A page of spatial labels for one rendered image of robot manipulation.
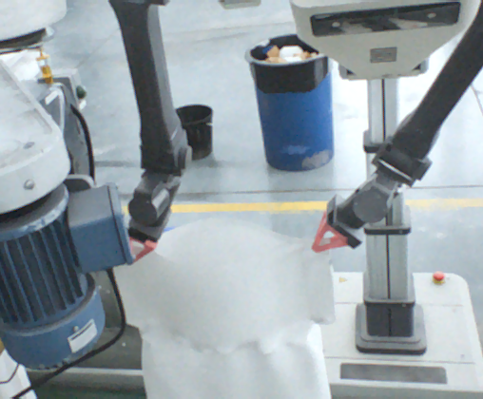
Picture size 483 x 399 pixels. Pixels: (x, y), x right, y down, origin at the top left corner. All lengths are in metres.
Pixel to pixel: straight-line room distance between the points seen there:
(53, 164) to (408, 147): 0.57
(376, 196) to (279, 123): 2.39
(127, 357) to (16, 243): 1.18
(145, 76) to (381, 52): 0.68
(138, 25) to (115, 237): 0.30
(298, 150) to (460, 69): 2.57
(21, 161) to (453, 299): 1.73
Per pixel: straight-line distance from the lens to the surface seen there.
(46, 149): 0.81
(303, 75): 3.29
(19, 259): 0.87
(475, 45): 0.94
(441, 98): 1.00
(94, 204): 0.89
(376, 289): 1.96
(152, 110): 1.04
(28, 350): 0.95
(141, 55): 0.97
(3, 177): 0.79
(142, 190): 1.10
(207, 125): 3.77
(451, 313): 2.22
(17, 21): 0.87
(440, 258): 2.88
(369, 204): 1.06
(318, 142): 3.50
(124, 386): 1.95
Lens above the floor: 1.73
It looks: 29 degrees down
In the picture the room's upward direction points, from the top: 10 degrees counter-clockwise
